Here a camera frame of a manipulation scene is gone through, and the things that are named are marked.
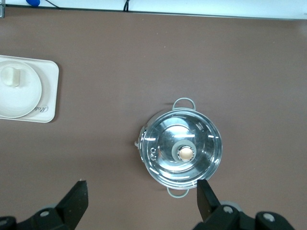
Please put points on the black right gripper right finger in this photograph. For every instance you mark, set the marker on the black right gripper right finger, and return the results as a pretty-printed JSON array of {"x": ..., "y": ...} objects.
[{"x": 208, "y": 206}]

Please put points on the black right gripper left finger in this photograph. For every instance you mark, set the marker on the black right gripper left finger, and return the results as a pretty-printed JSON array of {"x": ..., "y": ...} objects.
[{"x": 69, "y": 206}]

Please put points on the round cream plate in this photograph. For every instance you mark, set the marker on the round cream plate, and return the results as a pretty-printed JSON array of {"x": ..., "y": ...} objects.
[{"x": 21, "y": 100}]

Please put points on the cream steamed bun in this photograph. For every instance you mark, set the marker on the cream steamed bun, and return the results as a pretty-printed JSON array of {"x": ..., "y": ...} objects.
[{"x": 10, "y": 76}]

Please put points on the cream rabbit print tray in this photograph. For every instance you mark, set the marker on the cream rabbit print tray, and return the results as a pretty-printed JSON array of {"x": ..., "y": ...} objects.
[{"x": 50, "y": 95}]

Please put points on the steel electric cooking pot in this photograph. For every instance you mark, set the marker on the steel electric cooking pot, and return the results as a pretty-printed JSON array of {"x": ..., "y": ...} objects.
[{"x": 156, "y": 178}]

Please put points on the glass pot lid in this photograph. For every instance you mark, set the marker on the glass pot lid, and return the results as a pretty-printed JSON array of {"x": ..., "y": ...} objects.
[{"x": 168, "y": 134}]

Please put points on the brown table mat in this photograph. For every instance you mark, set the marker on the brown table mat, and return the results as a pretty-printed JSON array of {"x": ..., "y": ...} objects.
[{"x": 144, "y": 60}]

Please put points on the blue round object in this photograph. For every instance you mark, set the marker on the blue round object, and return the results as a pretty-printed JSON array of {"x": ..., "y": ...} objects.
[{"x": 34, "y": 2}]

